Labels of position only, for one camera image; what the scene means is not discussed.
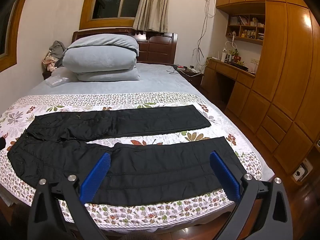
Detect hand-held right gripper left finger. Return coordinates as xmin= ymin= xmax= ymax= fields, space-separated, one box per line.
xmin=27 ymin=152 xmax=111 ymax=240

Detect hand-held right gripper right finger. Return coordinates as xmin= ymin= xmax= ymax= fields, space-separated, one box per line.
xmin=209 ymin=151 xmax=293 ymax=240

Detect black pants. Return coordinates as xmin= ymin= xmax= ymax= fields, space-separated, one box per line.
xmin=7 ymin=104 xmax=248 ymax=205

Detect floral quilted bedspread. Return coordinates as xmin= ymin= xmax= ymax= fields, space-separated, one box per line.
xmin=0 ymin=91 xmax=275 ymax=230

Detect clear plastic bag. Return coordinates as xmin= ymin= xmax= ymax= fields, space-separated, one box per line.
xmin=44 ymin=68 xmax=71 ymax=88

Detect dark wooden nightstand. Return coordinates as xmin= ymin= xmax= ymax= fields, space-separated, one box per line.
xmin=179 ymin=66 xmax=204 ymax=88

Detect wooden desk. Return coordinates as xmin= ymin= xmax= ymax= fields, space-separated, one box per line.
xmin=201 ymin=58 xmax=256 ymax=110

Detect pile of clothes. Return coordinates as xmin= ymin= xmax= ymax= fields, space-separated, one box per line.
xmin=42 ymin=40 xmax=67 ymax=72

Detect black device on desk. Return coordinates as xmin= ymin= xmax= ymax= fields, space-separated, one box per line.
xmin=231 ymin=62 xmax=249 ymax=72

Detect light blue bed sheet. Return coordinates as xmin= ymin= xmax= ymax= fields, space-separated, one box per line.
xmin=25 ymin=62 xmax=200 ymax=98

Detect wooden framed window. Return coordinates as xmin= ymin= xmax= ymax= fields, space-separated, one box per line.
xmin=79 ymin=0 xmax=150 ymax=30
xmin=0 ymin=0 xmax=33 ymax=73

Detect folded light blue duvet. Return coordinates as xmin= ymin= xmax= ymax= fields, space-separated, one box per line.
xmin=62 ymin=34 xmax=141 ymax=82

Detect large wooden wardrobe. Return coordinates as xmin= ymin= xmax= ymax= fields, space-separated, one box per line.
xmin=215 ymin=0 xmax=320 ymax=175

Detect white desk lamp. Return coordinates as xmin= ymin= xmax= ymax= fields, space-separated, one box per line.
xmin=224 ymin=35 xmax=238 ymax=63

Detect wooden shelf with books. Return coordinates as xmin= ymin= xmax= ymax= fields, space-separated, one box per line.
xmin=226 ymin=14 xmax=265 ymax=46

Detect dark wooden headboard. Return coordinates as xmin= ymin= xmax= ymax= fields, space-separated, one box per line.
xmin=72 ymin=28 xmax=179 ymax=65

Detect beige curtain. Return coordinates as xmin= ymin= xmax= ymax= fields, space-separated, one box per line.
xmin=132 ymin=0 xmax=173 ymax=33

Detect low wall outlet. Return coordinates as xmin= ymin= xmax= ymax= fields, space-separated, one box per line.
xmin=291 ymin=161 xmax=313 ymax=182

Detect hanging white cables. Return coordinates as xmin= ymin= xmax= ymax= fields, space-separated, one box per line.
xmin=192 ymin=0 xmax=218 ymax=70

